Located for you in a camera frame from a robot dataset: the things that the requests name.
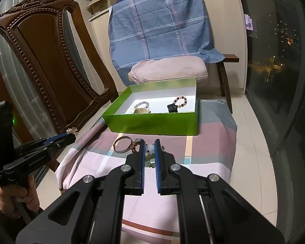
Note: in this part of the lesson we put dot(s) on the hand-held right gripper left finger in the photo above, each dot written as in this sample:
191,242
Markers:
142,167

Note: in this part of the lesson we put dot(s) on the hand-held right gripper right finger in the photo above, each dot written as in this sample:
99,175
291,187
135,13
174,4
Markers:
157,167

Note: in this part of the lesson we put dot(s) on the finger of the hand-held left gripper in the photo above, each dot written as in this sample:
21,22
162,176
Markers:
58,138
48,148

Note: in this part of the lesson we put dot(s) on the metal bangle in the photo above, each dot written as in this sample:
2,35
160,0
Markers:
123,137

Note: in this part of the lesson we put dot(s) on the green box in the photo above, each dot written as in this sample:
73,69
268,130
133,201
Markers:
155,124

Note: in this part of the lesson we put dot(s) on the black wristwatch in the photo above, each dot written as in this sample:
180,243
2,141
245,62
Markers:
172,108

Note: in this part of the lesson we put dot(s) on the person's left hand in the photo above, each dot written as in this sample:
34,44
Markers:
28,193

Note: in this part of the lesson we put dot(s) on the pink plaid bed sheet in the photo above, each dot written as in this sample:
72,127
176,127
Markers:
211,137

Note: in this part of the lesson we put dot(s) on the carved wooden chair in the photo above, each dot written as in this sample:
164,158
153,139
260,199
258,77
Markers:
45,63

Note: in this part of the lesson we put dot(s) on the pink cushion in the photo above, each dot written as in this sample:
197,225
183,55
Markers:
167,68

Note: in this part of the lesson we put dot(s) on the wooden armchair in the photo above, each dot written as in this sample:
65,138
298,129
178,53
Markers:
228,58

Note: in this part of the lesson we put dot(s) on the blue plaid cloth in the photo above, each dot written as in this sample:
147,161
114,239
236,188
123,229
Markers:
155,30

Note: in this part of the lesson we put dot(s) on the open cardboard box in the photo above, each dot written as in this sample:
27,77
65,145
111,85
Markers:
99,3

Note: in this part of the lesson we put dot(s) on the dark framed glass window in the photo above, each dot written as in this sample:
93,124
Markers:
274,56

